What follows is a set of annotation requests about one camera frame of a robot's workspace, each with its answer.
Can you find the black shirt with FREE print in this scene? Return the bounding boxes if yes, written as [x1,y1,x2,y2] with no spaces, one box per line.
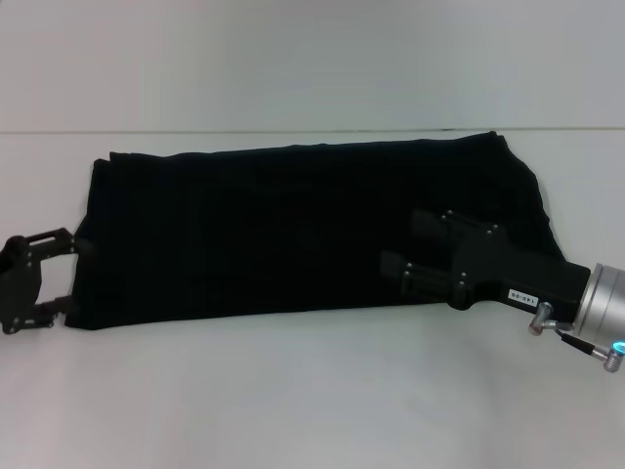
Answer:
[65,130,570,329]

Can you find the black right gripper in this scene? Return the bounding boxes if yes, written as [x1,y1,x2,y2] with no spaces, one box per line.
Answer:
[380,208,595,324]

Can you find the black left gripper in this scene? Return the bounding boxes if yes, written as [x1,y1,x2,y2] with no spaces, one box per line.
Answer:
[0,226,83,336]

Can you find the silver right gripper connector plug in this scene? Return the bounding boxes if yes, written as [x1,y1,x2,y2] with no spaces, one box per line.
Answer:
[528,301,557,337]

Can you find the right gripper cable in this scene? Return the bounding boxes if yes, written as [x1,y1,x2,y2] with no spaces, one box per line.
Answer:
[551,317,625,375]

